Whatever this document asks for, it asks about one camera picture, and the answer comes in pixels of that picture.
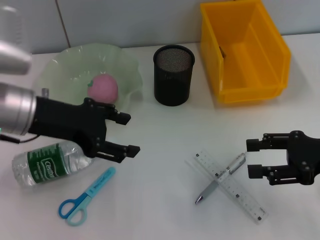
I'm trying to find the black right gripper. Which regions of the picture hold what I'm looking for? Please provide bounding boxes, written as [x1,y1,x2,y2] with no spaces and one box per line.
[246,129,320,186]

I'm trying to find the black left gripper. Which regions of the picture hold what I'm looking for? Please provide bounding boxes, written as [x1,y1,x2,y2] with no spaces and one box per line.
[28,96,141,165]

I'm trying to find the pink toy peach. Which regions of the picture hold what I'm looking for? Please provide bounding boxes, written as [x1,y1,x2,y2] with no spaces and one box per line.
[86,74,119,103]

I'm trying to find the clear green-label water bottle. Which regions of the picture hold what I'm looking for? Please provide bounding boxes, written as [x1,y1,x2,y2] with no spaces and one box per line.
[11,139,95,188]

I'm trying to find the transparent plastic ruler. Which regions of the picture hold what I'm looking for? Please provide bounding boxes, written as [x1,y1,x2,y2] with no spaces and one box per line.
[184,149,270,223]

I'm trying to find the silver ballpoint pen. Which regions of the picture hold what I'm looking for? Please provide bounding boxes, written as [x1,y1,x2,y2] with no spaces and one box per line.
[194,152,248,205]

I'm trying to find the black mesh pen holder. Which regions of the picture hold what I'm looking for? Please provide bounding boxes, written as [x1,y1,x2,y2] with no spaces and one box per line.
[152,44,196,107]

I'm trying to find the blue scissors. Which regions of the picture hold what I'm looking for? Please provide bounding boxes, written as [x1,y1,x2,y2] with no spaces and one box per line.
[58,166,116,227]

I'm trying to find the green wavy glass fruit plate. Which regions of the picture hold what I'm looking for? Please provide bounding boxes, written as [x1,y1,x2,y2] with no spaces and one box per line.
[37,42,144,113]

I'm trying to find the yellow plastic bin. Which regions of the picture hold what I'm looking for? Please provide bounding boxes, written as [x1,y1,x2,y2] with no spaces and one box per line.
[199,0,292,105]

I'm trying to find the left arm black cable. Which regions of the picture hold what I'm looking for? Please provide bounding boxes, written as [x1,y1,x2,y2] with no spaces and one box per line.
[0,133,41,145]

